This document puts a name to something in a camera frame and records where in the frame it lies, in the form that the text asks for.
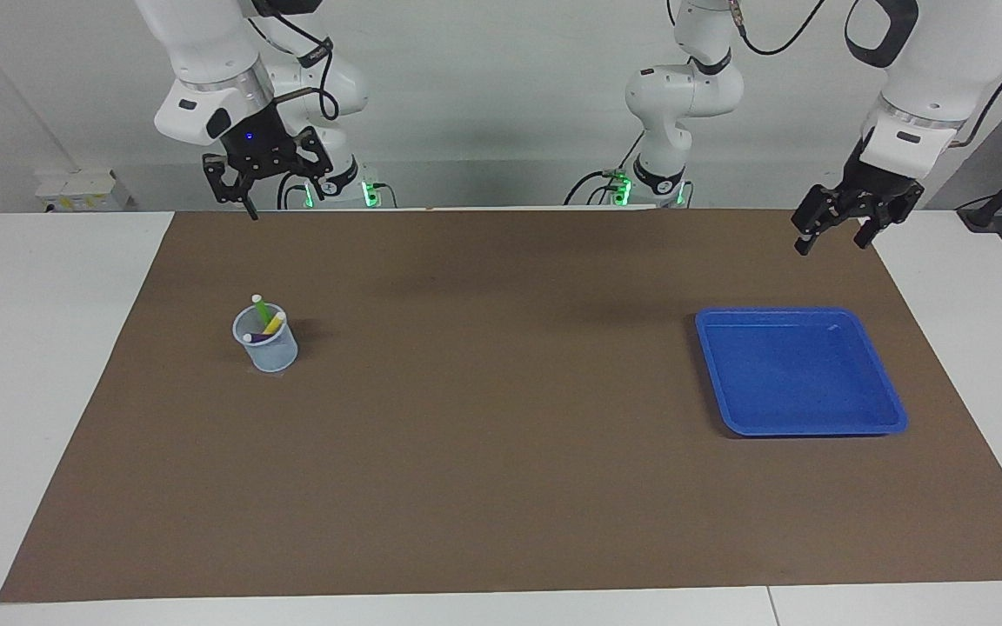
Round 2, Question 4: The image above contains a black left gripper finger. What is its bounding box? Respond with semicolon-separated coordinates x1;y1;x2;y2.
853;204;906;250
792;183;854;256

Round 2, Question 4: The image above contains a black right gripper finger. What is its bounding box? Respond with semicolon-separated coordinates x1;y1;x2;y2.
203;153;259;222
291;126;334;203

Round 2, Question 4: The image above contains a blue plastic tray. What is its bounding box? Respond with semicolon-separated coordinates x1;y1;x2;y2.
695;306;909;437

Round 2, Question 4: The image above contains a translucent plastic cup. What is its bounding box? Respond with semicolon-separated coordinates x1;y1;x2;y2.
232;303;299;373

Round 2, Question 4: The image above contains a brown table mat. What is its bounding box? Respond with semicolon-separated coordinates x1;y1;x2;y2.
0;207;1002;603

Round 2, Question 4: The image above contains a black right base cable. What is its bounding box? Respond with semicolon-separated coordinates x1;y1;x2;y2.
277;170;311;210

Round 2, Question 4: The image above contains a black base cable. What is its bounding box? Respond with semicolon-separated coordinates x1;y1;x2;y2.
564;130;645;207
277;170;311;210

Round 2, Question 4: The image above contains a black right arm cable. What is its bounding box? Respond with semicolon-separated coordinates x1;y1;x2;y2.
244;0;341;123

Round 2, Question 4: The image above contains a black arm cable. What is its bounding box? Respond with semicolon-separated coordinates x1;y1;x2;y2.
727;0;832;57
244;0;341;123

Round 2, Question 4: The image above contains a white wall socket box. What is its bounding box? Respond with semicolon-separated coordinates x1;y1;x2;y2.
35;170;132;214

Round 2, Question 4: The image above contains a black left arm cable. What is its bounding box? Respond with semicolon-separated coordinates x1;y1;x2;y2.
727;0;832;57

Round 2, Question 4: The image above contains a black left base cable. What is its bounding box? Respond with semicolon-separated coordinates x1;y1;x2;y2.
564;130;645;207

